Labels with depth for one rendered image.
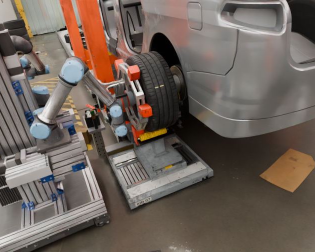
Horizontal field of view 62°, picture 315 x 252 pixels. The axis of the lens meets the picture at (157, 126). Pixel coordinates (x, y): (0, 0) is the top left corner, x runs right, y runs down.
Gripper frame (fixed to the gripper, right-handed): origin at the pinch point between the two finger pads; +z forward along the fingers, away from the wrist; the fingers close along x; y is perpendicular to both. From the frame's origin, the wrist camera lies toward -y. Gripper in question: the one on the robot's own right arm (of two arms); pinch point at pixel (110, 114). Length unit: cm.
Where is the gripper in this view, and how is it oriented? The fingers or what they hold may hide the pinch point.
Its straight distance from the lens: 203.6
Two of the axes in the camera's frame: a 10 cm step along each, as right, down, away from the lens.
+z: -3.9, -4.1, 8.2
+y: -1.3, -8.6, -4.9
